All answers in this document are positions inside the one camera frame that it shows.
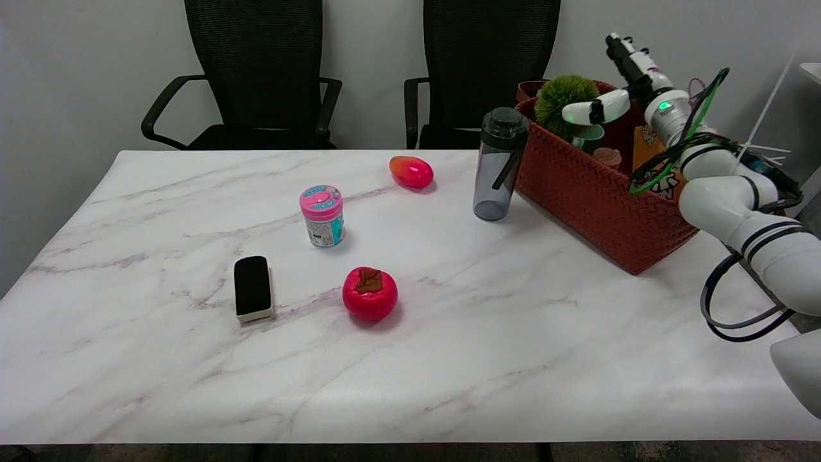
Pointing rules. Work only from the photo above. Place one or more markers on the red toy persimmon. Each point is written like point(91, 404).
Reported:
point(370, 294)

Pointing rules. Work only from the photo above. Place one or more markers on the black whiteboard eraser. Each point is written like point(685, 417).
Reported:
point(253, 287)

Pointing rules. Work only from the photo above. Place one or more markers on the white zip tie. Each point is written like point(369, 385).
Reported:
point(763, 109)

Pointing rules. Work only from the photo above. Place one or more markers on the small pink cup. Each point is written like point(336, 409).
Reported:
point(606, 157)

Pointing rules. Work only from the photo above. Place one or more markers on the red orange toy mango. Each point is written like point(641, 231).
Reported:
point(411, 171)

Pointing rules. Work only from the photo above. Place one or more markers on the green mug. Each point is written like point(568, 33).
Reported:
point(589, 138)

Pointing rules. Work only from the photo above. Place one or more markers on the pink lid gum jar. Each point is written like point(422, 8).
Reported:
point(322, 217)

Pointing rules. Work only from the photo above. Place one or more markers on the black mesh office chair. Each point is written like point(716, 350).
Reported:
point(487, 58)
point(256, 64)

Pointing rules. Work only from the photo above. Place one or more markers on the orange popcorn box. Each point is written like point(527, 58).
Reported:
point(644, 147)

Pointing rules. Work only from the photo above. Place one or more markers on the red woven basket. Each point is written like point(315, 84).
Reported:
point(590, 199)

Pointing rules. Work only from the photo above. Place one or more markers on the grey transparent water bottle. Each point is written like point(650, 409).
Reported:
point(497, 167)

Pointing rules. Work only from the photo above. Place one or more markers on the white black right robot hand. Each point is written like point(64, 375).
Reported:
point(632, 83)

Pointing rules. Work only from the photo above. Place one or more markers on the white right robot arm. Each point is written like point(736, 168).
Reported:
point(737, 199)

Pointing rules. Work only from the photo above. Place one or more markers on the green potted plant white pot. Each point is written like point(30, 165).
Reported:
point(564, 102)

